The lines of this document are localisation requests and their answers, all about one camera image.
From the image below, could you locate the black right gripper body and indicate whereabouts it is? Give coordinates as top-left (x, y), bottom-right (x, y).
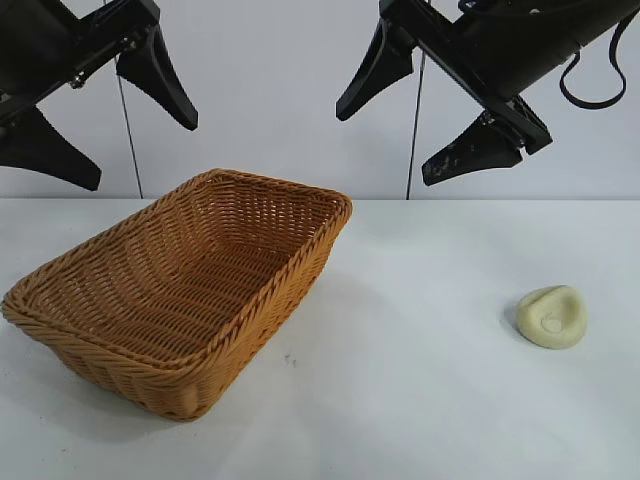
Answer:
top-left (378, 0), bottom-right (640, 155)

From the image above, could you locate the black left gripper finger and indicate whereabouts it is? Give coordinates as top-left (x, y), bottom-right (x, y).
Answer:
top-left (116, 35), bottom-right (200, 132)
top-left (0, 105), bottom-right (103, 192)

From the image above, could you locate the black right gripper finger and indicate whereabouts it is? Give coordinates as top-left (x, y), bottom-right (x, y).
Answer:
top-left (334, 18), bottom-right (415, 122)
top-left (420, 110), bottom-right (525, 188)

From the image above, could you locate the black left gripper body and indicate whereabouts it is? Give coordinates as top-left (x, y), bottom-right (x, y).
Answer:
top-left (0, 0), bottom-right (162, 130)

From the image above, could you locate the pale yellow egg yolk pastry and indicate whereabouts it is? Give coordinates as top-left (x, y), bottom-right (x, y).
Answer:
top-left (515, 283), bottom-right (586, 350)

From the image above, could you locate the brown woven wicker basket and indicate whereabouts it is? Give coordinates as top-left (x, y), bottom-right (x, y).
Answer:
top-left (1, 167), bottom-right (354, 421)

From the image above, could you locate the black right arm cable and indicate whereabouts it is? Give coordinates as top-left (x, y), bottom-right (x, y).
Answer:
top-left (558, 9), bottom-right (627, 110)

